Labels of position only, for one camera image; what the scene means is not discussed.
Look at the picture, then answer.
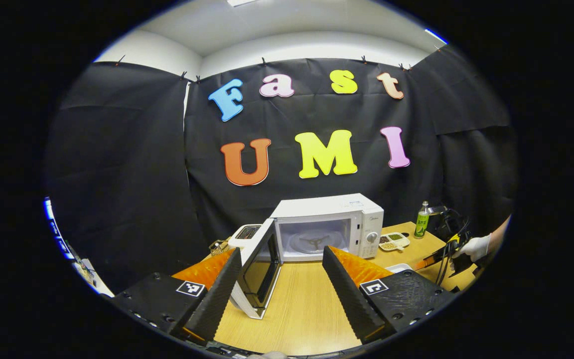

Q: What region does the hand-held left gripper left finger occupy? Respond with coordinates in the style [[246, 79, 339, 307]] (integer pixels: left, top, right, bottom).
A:
[[113, 248, 242, 345]]

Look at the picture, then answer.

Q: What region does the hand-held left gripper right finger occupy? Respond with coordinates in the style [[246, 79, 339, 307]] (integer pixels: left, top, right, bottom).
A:
[[322, 245, 459, 345]]

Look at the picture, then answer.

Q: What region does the white microwave oven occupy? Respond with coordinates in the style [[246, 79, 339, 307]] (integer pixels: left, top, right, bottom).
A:
[[230, 193, 385, 320]]

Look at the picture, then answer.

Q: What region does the green label bottle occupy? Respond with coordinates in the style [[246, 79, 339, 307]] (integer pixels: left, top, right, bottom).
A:
[[414, 201, 431, 239]]

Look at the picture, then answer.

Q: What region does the white divided dish with grains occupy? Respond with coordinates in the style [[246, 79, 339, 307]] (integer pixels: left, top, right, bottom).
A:
[[379, 232, 411, 252]]

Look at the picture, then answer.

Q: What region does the white toaster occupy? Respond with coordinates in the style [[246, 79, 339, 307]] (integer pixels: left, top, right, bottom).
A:
[[228, 224, 263, 250]]

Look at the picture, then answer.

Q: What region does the white panel with blue edge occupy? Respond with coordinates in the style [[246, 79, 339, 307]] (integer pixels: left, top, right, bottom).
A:
[[43, 197, 114, 298]]

